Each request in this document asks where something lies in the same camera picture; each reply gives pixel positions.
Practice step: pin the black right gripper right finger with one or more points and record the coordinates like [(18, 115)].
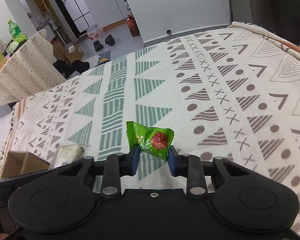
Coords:
[(190, 167)]

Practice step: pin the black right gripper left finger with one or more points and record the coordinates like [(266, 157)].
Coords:
[(119, 165)]

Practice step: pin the light green red-dot snack packet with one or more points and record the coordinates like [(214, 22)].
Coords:
[(152, 140)]

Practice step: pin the black and white snack packet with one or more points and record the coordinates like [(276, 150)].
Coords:
[(68, 153)]

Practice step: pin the brown cardboard box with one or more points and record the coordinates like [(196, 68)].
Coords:
[(20, 163)]

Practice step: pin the patterned bed cover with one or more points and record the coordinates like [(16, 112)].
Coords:
[(232, 92)]

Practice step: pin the black shoe left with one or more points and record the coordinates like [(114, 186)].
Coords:
[(97, 46)]

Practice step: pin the black shoe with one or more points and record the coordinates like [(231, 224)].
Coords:
[(97, 46), (109, 40)]

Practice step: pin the small cardboard box on floor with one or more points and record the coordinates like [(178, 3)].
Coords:
[(73, 53)]

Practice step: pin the black shoe right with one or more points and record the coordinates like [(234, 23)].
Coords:
[(109, 40)]

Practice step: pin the dotted cloth covered table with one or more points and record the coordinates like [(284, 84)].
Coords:
[(29, 70)]

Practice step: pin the red-brown oil bottle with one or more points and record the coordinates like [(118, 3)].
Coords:
[(132, 26)]

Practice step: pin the white red plastic bag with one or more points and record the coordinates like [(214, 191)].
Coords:
[(95, 32)]

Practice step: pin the white cabinet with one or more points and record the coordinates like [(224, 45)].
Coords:
[(107, 12)]

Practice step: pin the green soda bottle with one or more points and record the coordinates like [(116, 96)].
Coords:
[(16, 33)]

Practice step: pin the black framed sliding door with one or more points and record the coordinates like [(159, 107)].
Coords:
[(77, 15)]

